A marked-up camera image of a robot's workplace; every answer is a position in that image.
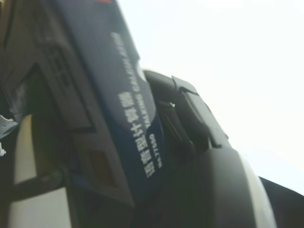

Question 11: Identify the blue-white box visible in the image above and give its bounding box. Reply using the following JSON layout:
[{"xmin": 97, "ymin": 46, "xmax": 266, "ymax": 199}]
[{"xmin": 0, "ymin": 0, "xmax": 167, "ymax": 228}]

